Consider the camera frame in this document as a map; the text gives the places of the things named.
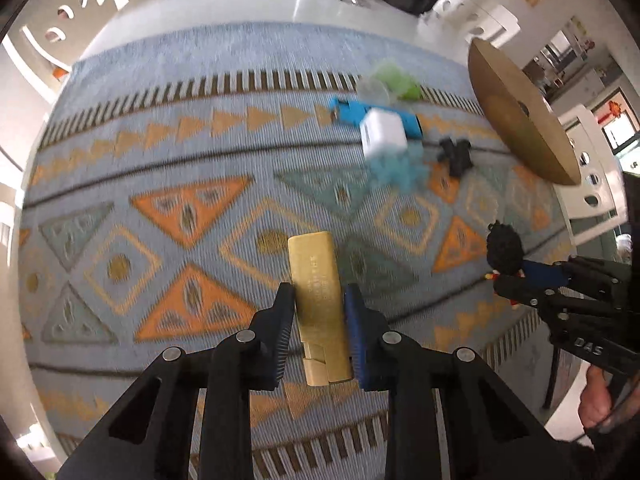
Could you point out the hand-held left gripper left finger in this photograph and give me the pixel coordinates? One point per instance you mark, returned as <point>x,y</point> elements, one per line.
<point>282,330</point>

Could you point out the person's right forearm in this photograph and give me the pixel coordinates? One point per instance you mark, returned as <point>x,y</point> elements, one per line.
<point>622,452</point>

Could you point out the black spiky red figurine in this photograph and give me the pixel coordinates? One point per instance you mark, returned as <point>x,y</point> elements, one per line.
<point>505,250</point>

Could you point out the white cube charger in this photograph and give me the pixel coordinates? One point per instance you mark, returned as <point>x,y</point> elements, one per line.
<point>382,135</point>

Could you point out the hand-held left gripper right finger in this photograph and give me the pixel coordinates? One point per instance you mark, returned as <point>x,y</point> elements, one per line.
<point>355,330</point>

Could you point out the round wooden tray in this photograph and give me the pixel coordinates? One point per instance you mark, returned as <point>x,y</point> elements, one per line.
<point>520,125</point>

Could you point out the blue usb device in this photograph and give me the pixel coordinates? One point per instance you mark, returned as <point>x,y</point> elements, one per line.
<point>350,110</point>

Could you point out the light blue plastic flakes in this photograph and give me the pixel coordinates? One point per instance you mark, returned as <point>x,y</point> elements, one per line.
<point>397,172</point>

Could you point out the yellow rectangular bar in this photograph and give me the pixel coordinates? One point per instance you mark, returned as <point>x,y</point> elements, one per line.
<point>317,280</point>

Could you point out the green plastic flake toy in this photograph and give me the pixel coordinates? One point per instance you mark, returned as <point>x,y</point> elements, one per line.
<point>400,82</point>

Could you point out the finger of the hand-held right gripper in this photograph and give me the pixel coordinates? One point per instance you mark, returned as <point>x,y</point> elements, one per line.
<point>525,294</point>
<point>545,272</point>

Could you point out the clear plastic piece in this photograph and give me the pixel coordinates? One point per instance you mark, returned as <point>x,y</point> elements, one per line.
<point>372,91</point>

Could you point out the black claw toy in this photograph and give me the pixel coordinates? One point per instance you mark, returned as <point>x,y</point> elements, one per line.
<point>455,156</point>

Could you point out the blue patterned woven table mat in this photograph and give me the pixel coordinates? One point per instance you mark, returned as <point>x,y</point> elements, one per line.
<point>175,135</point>

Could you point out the person's right hand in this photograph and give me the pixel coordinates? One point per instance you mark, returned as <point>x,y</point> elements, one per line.
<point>595,405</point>

